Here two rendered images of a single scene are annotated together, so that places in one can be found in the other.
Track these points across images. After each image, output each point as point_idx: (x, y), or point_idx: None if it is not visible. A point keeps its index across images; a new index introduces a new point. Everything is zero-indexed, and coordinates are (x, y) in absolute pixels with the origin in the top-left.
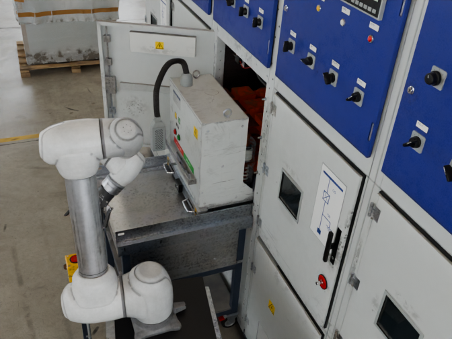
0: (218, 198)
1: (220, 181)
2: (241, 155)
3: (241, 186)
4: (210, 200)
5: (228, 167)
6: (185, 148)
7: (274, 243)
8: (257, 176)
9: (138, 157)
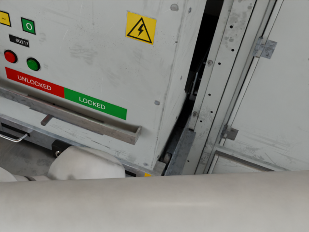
0: (167, 134)
1: (174, 107)
2: (194, 44)
3: (181, 97)
4: (161, 146)
5: (183, 74)
6: (77, 79)
7: (283, 150)
8: (214, 68)
9: (116, 166)
